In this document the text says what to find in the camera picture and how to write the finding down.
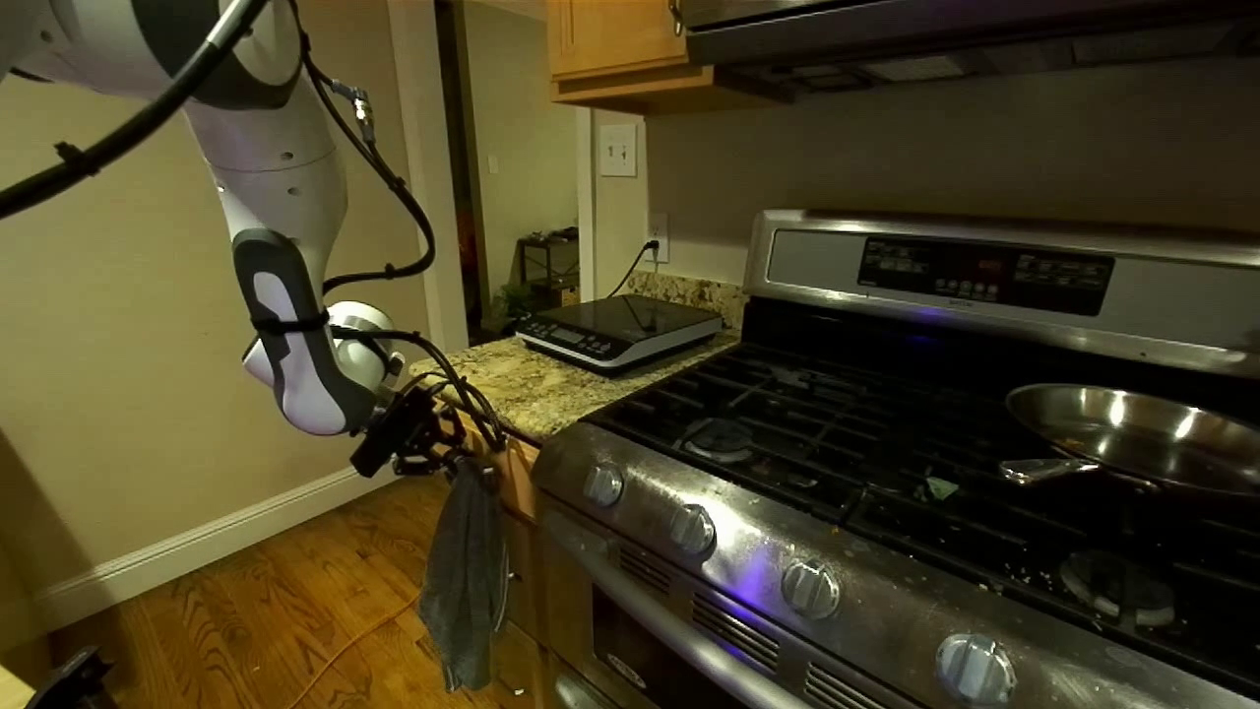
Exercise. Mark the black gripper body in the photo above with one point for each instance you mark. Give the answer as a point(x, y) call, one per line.
point(424, 432)

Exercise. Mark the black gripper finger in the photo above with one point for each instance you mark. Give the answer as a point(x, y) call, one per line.
point(472, 439)
point(462, 471)

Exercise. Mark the wooden knife drawer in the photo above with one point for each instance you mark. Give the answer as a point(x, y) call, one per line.
point(522, 481)

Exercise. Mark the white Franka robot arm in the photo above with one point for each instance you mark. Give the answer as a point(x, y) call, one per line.
point(269, 143)

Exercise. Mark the short granite countertop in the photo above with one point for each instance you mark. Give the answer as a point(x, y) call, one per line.
point(554, 381)

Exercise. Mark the grey hanging dish towel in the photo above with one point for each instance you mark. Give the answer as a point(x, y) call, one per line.
point(466, 576)

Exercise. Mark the narrow wooden base cabinet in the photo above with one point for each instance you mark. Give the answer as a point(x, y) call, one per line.
point(531, 576)

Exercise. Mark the silver stove knob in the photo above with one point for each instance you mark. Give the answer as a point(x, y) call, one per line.
point(605, 487)
point(811, 587)
point(979, 671)
point(693, 532)

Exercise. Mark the black induction cooktop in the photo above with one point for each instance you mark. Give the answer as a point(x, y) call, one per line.
point(615, 327)

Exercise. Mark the steel oven door with window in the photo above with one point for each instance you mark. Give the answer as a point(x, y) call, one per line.
point(615, 643)

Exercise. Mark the stainless steel gas stove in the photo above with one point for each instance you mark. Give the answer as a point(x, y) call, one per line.
point(853, 436)

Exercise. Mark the wooden upper cabinet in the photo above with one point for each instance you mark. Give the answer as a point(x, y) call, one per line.
point(615, 39)

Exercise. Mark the stainless steel microwave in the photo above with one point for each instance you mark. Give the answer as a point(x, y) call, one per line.
point(920, 33)

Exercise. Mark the steel frying pan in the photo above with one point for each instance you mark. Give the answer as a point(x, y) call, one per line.
point(1144, 436)

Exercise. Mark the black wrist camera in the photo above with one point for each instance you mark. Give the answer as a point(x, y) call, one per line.
point(370, 449)

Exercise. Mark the white wall outlet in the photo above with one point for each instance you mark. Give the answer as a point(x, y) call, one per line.
point(657, 247)

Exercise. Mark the white light switch plate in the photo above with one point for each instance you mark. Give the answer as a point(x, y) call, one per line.
point(620, 143)

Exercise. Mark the black camera stand part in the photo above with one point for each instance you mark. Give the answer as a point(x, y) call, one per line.
point(72, 684)

